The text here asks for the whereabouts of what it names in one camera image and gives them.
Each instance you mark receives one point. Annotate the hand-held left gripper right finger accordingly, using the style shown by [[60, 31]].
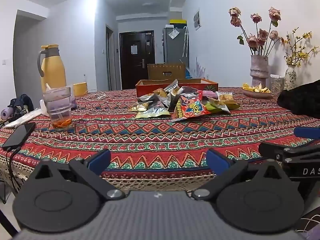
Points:
[[216, 158]]

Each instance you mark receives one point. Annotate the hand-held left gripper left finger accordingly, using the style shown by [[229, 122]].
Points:
[[100, 158]]

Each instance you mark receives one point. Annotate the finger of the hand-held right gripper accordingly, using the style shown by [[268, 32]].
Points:
[[271, 149], [308, 133]]

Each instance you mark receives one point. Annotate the large red snack bag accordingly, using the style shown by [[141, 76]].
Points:
[[192, 107]]

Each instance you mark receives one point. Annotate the pile of snack packets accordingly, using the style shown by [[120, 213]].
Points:
[[152, 111]]

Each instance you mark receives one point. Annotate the red cardboard box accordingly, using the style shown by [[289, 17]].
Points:
[[145, 88]]

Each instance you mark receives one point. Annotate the black cloth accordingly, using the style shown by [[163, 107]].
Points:
[[300, 100]]

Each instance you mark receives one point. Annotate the shallow ceramic plate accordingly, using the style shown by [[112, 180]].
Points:
[[257, 95]]

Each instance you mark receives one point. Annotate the floral ceramic vase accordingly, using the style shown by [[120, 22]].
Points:
[[290, 78]]

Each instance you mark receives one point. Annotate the clear jar of seeds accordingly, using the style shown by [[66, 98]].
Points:
[[277, 85]]

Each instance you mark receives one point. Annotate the purple tissue pack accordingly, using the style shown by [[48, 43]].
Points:
[[73, 102]]

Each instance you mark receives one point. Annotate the clear glass cup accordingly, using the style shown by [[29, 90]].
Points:
[[58, 105]]

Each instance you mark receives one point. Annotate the yellow round cup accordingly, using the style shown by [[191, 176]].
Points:
[[80, 89]]

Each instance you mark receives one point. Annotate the pink ribbed vase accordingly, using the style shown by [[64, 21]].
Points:
[[260, 70]]

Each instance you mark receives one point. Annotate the yellow flower branches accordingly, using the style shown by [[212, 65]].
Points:
[[297, 52]]

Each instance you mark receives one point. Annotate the black smartphone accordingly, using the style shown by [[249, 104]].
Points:
[[18, 136]]

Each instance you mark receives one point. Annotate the white plastic bag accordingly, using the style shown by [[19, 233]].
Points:
[[25, 117]]

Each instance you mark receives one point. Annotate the white drinking straw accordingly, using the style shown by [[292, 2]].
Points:
[[48, 87]]

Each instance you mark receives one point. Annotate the purple decorative plant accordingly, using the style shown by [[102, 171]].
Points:
[[200, 70]]

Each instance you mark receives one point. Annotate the dark brown door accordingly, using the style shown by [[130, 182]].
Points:
[[136, 72]]

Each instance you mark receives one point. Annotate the dark blue bag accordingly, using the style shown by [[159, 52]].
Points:
[[22, 102]]

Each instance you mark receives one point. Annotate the yellow thermos jug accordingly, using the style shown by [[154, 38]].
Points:
[[53, 67]]

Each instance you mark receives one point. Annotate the purple rolled item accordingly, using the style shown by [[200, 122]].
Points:
[[7, 113]]

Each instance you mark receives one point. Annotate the wooden chair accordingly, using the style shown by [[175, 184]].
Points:
[[160, 69]]

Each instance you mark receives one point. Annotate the bunch of dried pink roses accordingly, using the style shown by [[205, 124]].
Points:
[[260, 36]]

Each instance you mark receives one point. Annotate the white paper notice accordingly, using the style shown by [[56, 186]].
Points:
[[134, 49]]

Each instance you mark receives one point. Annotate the grey refrigerator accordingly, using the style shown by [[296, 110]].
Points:
[[175, 50]]

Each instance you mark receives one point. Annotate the white folded umbrella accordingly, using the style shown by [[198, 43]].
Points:
[[185, 42]]

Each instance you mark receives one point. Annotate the paper sheet on refrigerator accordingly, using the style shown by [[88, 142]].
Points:
[[174, 34]]

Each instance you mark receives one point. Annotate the yellow box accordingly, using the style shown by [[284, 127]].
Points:
[[178, 21]]

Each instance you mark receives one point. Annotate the black metal frame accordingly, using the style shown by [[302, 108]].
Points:
[[8, 222]]

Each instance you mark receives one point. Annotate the wall poster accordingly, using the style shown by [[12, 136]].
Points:
[[197, 20]]

